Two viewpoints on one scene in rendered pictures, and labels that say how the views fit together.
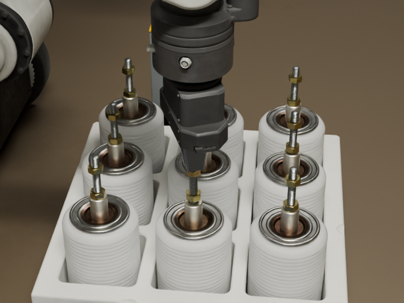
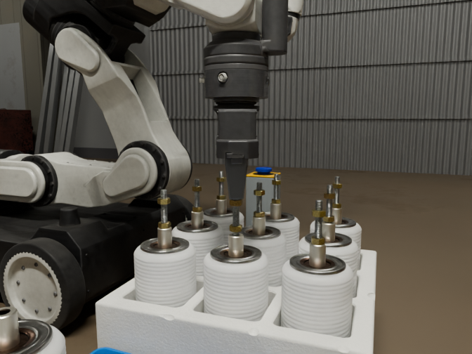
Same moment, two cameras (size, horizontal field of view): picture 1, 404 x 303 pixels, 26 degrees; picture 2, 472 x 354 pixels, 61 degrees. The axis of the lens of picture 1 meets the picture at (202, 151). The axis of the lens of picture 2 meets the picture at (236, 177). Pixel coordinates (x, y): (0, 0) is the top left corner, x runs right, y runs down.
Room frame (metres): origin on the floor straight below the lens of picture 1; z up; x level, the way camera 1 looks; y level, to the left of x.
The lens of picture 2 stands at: (0.29, -0.13, 0.45)
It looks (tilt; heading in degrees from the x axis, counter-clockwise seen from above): 8 degrees down; 14
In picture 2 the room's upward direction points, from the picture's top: straight up
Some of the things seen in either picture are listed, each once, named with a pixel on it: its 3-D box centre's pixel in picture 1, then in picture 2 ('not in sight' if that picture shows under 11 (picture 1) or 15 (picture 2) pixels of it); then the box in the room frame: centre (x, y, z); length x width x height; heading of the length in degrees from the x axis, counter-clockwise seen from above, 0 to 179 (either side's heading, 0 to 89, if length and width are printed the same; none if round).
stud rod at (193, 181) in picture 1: (193, 183); (236, 215); (0.83, 0.01, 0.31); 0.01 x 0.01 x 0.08
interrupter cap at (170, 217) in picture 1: (193, 220); (235, 254); (0.83, 0.01, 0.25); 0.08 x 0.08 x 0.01
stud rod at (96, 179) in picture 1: (97, 181); (164, 213); (0.84, 0.13, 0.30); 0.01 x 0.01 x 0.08
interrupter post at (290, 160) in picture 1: (291, 161); (328, 232); (0.94, -0.12, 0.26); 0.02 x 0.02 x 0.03
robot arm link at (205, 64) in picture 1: (190, 77); (234, 112); (0.83, 0.01, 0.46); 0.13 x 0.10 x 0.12; 17
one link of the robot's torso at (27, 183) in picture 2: not in sight; (41, 177); (1.26, 0.71, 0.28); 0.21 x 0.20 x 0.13; 82
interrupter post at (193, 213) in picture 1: (193, 212); (235, 245); (0.83, 0.01, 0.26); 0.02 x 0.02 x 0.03
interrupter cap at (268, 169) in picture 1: (290, 169); (328, 239); (0.94, -0.12, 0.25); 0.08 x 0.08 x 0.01
